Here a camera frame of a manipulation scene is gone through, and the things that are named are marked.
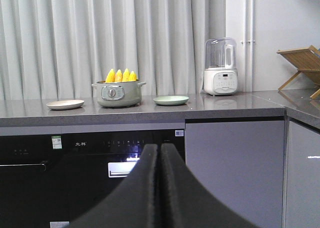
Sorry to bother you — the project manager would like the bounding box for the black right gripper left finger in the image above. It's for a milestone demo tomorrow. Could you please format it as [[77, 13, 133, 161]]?
[[69, 144, 159, 228]]

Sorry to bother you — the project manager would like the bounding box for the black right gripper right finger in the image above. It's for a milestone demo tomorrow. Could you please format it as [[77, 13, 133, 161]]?
[[160, 143, 255, 228]]

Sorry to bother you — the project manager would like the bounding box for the pale yellow corn cob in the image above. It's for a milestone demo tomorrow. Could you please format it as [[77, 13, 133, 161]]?
[[114, 69, 123, 82]]

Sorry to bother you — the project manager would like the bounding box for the black drawer disinfection cabinet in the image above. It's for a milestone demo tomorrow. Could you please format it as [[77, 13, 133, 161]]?
[[65, 129, 185, 226]]

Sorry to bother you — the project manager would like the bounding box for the grey cabinet door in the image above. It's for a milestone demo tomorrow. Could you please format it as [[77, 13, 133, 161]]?
[[185, 120, 285, 228]]

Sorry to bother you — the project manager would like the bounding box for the green round plate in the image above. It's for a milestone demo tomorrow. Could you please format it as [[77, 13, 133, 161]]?
[[153, 95, 189, 106]]

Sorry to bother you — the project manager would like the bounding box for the black built-in dishwasher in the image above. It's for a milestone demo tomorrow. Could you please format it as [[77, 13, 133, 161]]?
[[0, 135, 70, 228]]

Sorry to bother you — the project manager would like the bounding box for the green electric cooking pot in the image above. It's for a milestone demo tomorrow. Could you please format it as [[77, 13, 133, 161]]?
[[91, 80, 146, 108]]

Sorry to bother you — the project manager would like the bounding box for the beige round plate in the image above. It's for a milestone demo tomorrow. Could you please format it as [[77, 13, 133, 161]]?
[[46, 99, 85, 110]]

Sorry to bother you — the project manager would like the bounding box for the white blender appliance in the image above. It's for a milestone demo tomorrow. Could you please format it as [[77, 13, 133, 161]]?
[[203, 37, 238, 96]]

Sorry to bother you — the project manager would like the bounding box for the white pleated curtain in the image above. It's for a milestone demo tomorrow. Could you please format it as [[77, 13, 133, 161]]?
[[0, 0, 226, 100]]

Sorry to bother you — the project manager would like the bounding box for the wooden dish rack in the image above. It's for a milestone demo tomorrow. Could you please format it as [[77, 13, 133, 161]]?
[[276, 45, 320, 100]]

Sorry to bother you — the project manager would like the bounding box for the white wall pipe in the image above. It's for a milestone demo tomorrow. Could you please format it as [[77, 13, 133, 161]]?
[[242, 0, 255, 92]]

